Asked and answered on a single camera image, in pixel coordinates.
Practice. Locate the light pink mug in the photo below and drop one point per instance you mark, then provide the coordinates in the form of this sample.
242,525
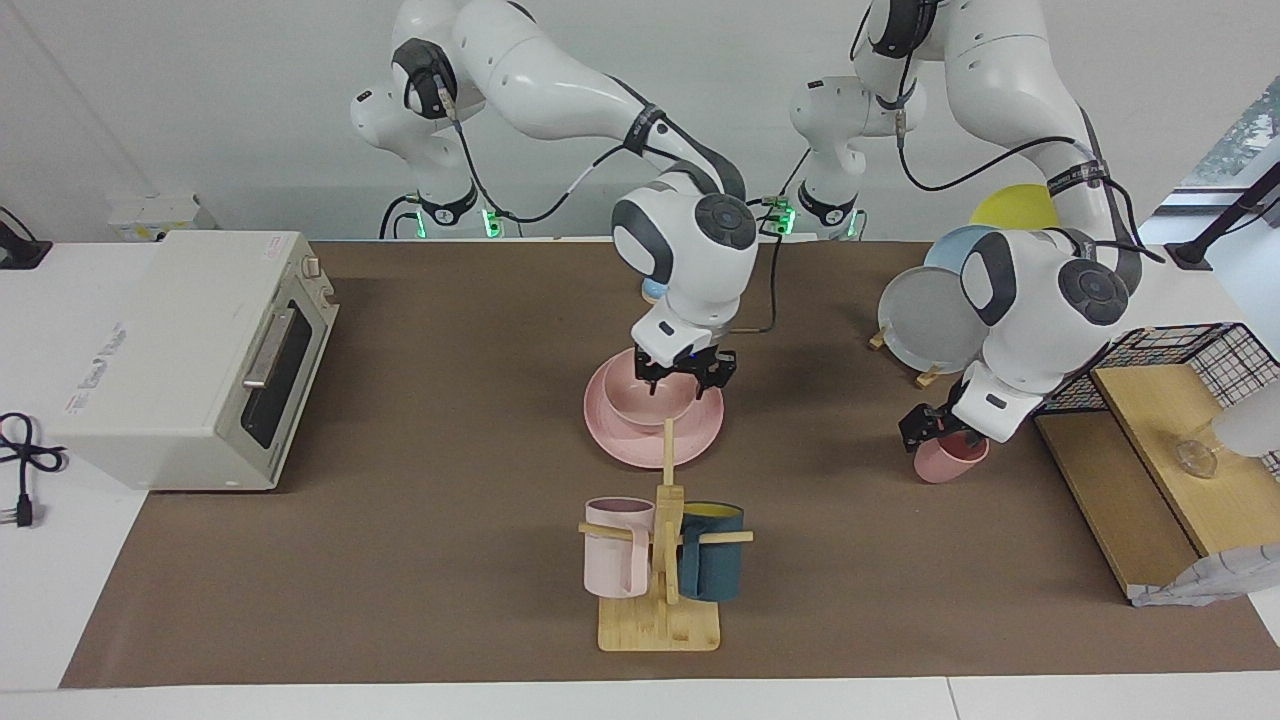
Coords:
610,560

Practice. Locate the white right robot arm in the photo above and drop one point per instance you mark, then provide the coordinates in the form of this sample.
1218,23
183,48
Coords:
690,240

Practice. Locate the clear glass cup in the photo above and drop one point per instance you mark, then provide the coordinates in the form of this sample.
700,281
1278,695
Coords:
1196,455

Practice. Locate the crumpled white paper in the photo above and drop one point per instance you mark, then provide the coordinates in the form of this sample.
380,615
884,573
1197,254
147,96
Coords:
1220,575

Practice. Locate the grey plate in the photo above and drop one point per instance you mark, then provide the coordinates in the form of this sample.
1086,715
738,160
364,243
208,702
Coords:
925,320

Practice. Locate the white toaster oven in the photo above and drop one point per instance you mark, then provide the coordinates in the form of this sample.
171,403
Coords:
170,350

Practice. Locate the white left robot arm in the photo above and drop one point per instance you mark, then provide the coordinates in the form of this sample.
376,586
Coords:
1030,300

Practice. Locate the pink bowl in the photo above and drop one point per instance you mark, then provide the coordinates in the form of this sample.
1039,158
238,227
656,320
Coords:
645,402

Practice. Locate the black camera stand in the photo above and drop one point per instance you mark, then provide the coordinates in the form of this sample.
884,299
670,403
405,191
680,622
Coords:
1190,255

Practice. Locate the light blue plate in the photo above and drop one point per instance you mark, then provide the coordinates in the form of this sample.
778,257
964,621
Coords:
955,250

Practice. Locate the yellow plate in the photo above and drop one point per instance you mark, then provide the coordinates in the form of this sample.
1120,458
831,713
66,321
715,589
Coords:
1015,208

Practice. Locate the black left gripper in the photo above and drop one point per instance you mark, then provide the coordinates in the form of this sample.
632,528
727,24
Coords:
928,425

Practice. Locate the dark teal mug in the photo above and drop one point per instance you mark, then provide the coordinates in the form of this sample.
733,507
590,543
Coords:
715,570

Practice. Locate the brown table mat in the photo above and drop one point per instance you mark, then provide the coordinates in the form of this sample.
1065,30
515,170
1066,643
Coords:
400,580

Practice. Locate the wooden stepped shelf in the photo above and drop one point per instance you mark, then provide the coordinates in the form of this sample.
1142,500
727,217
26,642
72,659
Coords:
1110,490

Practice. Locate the white wall socket box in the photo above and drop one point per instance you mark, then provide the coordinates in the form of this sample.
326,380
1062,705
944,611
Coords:
150,215

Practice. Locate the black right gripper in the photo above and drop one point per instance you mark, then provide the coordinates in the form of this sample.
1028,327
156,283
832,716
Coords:
685,357

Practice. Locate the translucent white container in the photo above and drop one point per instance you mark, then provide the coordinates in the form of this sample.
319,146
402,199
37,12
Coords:
1250,425

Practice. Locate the pink plate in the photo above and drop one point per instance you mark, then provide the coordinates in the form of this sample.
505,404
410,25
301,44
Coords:
620,440

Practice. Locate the black clamp base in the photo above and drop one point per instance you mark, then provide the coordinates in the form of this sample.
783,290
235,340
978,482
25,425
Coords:
20,255

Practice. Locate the wooden mug tree stand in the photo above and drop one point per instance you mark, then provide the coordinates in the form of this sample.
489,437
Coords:
660,625

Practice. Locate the wooden plate rack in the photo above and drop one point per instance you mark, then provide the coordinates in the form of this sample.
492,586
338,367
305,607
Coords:
928,378

